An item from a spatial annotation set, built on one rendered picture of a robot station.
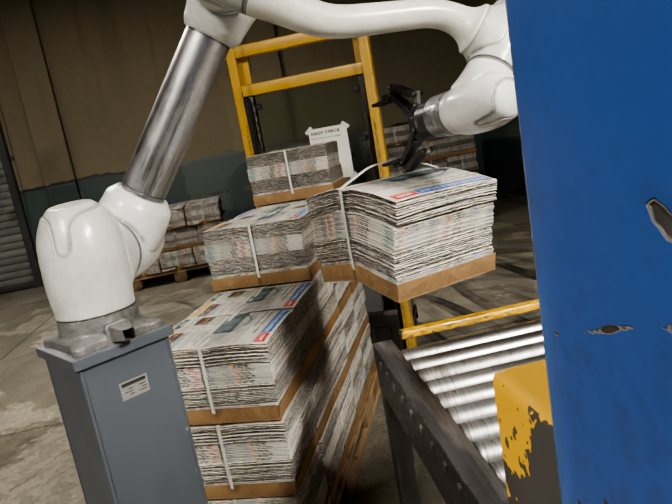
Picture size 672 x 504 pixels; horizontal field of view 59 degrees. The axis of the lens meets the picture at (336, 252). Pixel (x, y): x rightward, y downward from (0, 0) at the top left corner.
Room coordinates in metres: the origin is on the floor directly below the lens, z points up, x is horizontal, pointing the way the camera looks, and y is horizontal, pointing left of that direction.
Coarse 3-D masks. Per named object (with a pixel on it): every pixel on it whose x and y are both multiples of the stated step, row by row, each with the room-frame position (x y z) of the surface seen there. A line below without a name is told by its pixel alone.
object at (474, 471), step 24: (384, 360) 1.28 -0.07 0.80; (384, 384) 1.32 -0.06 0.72; (408, 384) 1.13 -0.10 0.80; (408, 408) 1.09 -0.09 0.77; (432, 408) 1.01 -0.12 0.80; (408, 432) 1.13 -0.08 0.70; (432, 432) 0.93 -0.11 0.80; (456, 432) 0.91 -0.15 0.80; (432, 456) 0.95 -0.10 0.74; (456, 456) 0.84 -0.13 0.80; (480, 456) 0.83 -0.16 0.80; (456, 480) 0.81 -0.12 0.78; (480, 480) 0.77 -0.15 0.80
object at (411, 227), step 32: (384, 192) 1.27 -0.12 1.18; (416, 192) 1.25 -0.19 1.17; (448, 192) 1.27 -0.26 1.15; (480, 192) 1.31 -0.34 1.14; (384, 224) 1.24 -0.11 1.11; (416, 224) 1.24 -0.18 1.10; (448, 224) 1.29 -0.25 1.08; (480, 224) 1.33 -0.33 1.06; (384, 256) 1.25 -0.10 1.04; (416, 256) 1.25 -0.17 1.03; (448, 256) 1.30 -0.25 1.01; (480, 256) 1.34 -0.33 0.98
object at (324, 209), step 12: (324, 192) 1.46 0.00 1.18; (312, 204) 1.53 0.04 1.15; (324, 204) 1.47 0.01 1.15; (336, 204) 1.42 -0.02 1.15; (312, 216) 1.54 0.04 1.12; (324, 216) 1.47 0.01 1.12; (336, 216) 1.42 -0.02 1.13; (312, 228) 1.55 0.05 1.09; (324, 228) 1.49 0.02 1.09; (336, 228) 1.43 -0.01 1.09; (324, 240) 1.48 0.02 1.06; (336, 240) 1.43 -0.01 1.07; (324, 252) 1.50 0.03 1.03; (336, 252) 1.44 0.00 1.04; (324, 264) 1.51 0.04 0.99; (336, 264) 1.46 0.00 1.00
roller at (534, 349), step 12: (516, 348) 1.22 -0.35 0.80; (528, 348) 1.21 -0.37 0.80; (540, 348) 1.21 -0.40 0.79; (468, 360) 1.20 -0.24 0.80; (480, 360) 1.20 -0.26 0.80; (492, 360) 1.19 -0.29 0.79; (504, 360) 1.19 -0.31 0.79; (420, 372) 1.18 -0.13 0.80; (432, 372) 1.18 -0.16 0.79; (444, 372) 1.18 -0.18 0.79; (456, 372) 1.18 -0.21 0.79
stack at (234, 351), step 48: (240, 288) 2.14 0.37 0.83; (288, 288) 2.00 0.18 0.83; (336, 288) 2.36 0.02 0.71; (192, 336) 1.64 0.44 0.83; (240, 336) 1.56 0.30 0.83; (288, 336) 1.66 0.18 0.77; (336, 336) 2.19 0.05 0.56; (192, 384) 1.54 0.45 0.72; (240, 384) 1.50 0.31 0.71; (288, 384) 1.60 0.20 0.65; (336, 384) 2.09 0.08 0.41; (192, 432) 1.54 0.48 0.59; (240, 432) 1.51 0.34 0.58; (288, 432) 1.51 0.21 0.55; (336, 432) 1.99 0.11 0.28; (240, 480) 1.52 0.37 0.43; (288, 480) 1.49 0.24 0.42
